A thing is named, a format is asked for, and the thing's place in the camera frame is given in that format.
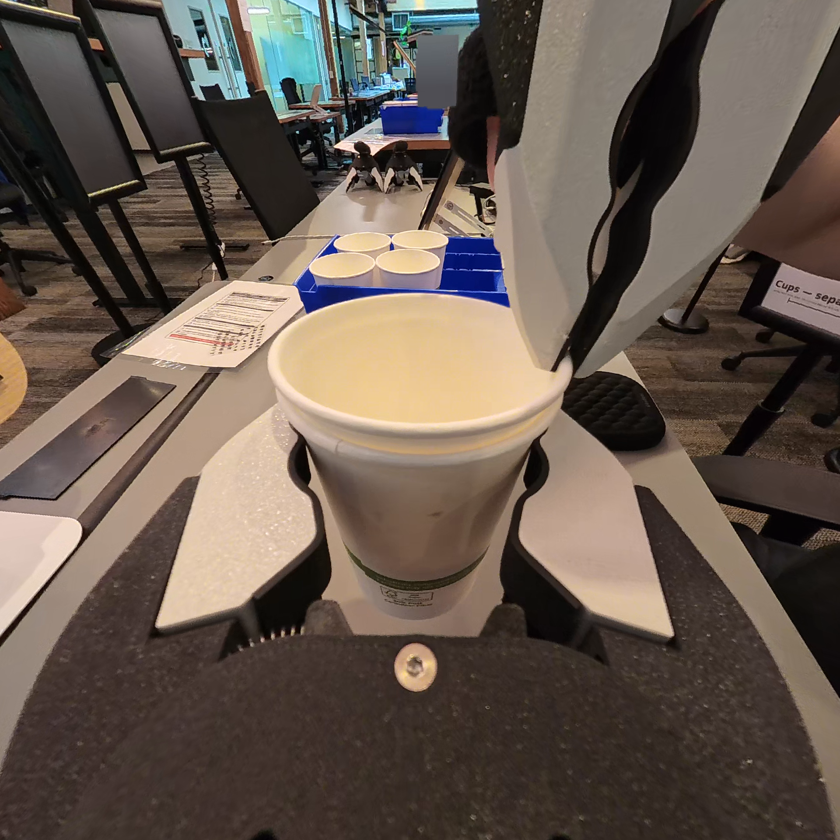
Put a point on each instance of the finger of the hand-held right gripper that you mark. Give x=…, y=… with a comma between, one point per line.
x=741, y=131
x=558, y=164

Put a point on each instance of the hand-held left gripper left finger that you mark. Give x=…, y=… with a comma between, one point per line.
x=216, y=538

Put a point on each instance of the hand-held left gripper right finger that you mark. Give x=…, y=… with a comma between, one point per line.
x=604, y=544

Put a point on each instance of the blue plastic bin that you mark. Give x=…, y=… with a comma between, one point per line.
x=472, y=269

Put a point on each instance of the person's right hand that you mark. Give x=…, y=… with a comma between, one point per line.
x=492, y=151

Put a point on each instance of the blue storage box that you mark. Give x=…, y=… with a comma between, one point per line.
x=410, y=121

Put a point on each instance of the black stand rod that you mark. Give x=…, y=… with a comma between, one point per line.
x=441, y=190

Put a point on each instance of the black quilted mouse pad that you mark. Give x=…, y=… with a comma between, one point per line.
x=613, y=410

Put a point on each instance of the white black tabletop device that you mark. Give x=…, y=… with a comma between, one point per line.
x=364, y=167
x=401, y=167

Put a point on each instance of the black flat plate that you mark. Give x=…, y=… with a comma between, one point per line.
x=92, y=433

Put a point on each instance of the black framed sign board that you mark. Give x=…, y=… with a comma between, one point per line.
x=807, y=295

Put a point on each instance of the black round stand base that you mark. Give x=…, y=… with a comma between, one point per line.
x=684, y=321
x=115, y=351

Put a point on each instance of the laminated instruction sheet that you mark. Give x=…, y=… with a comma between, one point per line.
x=216, y=321

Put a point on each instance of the instruction board on wood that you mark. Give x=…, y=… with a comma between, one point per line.
x=12, y=380

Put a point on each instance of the black chair back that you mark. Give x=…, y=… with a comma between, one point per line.
x=262, y=164

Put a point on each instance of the black framed display panel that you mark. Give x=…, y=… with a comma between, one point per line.
x=154, y=79
x=72, y=111

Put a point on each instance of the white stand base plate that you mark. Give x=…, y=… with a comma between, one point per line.
x=33, y=564

